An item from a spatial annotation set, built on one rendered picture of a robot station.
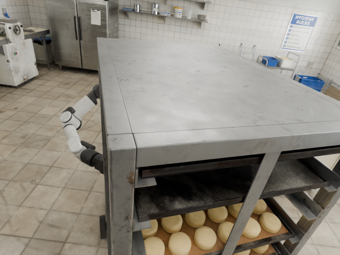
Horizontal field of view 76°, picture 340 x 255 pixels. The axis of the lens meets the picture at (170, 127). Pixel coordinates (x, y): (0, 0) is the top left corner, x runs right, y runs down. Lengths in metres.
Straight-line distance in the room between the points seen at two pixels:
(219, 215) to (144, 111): 0.37
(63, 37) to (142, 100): 5.81
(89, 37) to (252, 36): 4.14
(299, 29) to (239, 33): 1.49
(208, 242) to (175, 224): 0.08
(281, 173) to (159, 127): 0.33
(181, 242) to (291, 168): 0.29
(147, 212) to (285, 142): 0.23
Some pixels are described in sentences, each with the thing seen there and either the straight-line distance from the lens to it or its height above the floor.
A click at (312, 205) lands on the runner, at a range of 0.62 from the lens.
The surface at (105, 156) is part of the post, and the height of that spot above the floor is 1.32.
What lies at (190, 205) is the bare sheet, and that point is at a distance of 0.39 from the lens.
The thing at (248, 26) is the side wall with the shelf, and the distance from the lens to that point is 6.52.
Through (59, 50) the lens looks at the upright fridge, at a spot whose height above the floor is 0.53.
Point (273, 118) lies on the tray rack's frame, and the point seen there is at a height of 1.82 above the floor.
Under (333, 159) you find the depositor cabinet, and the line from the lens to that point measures 3.25.
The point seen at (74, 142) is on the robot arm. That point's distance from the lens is 1.36.
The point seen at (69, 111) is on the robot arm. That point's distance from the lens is 1.53.
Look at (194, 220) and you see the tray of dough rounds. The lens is 0.57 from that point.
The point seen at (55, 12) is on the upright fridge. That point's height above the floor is 1.36.
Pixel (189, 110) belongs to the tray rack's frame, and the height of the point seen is 1.82.
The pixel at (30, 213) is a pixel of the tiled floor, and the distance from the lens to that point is 2.67.
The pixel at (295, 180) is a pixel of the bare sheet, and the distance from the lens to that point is 0.53.
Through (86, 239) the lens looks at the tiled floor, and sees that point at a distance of 2.35.
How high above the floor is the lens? 1.97
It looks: 31 degrees down
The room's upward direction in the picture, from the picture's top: 8 degrees clockwise
